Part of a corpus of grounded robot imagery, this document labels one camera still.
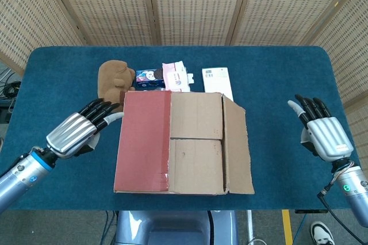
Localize blue snack packet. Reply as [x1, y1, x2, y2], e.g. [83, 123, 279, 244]
[135, 68, 166, 90]

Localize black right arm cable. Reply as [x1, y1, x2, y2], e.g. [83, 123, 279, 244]
[316, 161, 368, 245]

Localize brown plush toy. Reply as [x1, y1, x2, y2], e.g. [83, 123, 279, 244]
[98, 60, 136, 113]

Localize white black sneaker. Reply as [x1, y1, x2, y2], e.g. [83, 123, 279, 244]
[309, 221, 336, 245]

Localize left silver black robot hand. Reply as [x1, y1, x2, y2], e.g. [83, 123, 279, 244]
[45, 98, 125, 159]

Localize teal blue carpet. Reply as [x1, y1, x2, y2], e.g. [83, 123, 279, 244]
[0, 45, 368, 211]

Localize pink tissue pack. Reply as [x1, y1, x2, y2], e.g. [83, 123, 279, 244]
[162, 60, 191, 93]

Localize black floor cable bundle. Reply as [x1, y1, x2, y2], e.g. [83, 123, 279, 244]
[0, 66, 22, 122]

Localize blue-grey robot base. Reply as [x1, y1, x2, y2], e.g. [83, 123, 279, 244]
[114, 210, 239, 245]

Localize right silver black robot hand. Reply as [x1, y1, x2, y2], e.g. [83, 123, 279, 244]
[287, 94, 355, 162]

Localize woven wooden folding screen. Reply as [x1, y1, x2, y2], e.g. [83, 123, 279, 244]
[0, 0, 368, 156]

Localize white table leg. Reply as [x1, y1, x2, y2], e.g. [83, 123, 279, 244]
[246, 210, 254, 240]

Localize blue cables under table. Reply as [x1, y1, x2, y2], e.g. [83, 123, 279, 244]
[103, 210, 119, 245]

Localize white flat carton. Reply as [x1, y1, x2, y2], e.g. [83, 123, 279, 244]
[201, 67, 234, 101]

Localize cardboard box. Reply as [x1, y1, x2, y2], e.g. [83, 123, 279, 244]
[113, 90, 256, 196]

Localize black flat device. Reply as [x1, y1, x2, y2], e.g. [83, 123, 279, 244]
[294, 208, 328, 214]

